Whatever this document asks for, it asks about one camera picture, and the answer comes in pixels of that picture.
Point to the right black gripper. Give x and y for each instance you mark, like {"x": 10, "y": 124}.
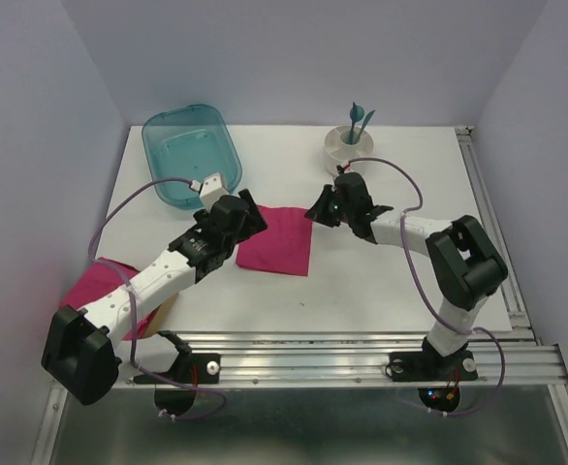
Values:
{"x": 316, "y": 213}

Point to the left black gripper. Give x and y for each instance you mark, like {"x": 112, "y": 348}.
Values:
{"x": 259, "y": 223}

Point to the pink paper napkin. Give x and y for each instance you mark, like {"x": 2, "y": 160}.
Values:
{"x": 283, "y": 248}

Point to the teal plastic spoon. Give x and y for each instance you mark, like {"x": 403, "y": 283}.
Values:
{"x": 356, "y": 114}

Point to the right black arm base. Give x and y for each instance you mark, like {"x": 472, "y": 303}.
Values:
{"x": 427, "y": 365}

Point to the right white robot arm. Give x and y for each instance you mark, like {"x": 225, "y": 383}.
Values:
{"x": 467, "y": 267}

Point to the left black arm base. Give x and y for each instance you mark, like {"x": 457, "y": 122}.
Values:
{"x": 192, "y": 363}

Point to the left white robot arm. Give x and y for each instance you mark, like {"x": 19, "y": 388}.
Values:
{"x": 90, "y": 348}

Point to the pink napkin stack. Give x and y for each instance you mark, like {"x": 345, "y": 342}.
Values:
{"x": 99, "y": 280}

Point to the white utensil holder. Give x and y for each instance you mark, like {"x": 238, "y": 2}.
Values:
{"x": 337, "y": 150}

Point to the teal plastic bin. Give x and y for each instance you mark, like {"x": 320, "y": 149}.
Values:
{"x": 192, "y": 143}

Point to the brown cardboard tray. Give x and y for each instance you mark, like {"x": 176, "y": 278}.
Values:
{"x": 159, "y": 317}

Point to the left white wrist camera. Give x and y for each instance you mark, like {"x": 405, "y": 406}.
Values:
{"x": 212, "y": 189}

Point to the aluminium frame rail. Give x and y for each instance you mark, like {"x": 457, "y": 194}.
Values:
{"x": 302, "y": 359}

